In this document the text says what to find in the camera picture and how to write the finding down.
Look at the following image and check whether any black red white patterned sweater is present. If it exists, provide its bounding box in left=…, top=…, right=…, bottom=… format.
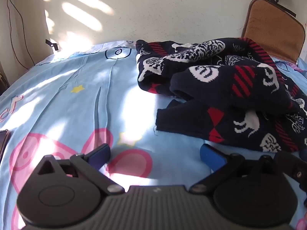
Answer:
left=136, top=38, right=306, bottom=153

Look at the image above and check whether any light blue cartoon bed sheet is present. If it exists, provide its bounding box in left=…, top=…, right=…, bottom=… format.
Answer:
left=1, top=42, right=306, bottom=229

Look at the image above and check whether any dark object at bed edge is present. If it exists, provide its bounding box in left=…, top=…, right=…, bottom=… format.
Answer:
left=0, top=129, right=10, bottom=162

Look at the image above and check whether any brown seat cushion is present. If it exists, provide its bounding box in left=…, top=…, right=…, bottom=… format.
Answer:
left=241, top=0, right=305, bottom=64

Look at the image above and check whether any black tape on wall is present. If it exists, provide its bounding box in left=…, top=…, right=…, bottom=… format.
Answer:
left=45, top=39, right=59, bottom=51

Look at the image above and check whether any black wall cable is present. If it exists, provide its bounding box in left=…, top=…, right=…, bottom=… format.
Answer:
left=5, top=0, right=36, bottom=70

